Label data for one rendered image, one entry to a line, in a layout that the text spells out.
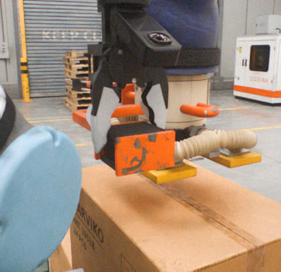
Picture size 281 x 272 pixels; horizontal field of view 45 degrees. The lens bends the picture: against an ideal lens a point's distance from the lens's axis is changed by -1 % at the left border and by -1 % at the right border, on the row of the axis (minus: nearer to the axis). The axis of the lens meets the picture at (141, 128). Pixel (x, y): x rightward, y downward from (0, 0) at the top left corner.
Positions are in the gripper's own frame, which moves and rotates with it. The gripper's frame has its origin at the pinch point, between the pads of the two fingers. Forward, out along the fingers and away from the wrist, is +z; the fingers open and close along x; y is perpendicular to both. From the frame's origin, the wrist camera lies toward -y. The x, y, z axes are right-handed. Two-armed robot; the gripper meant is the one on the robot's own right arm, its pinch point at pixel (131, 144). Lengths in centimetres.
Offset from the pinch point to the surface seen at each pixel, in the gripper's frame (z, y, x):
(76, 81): -1, 89, -20
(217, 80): 87, 840, -738
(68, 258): 64, 72, -9
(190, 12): -20.6, 20.1, -24.0
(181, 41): -14.6, 19.7, -21.8
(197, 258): 24.1, 2.2, -14.3
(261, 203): 24, 13, -43
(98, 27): -75, 913, -352
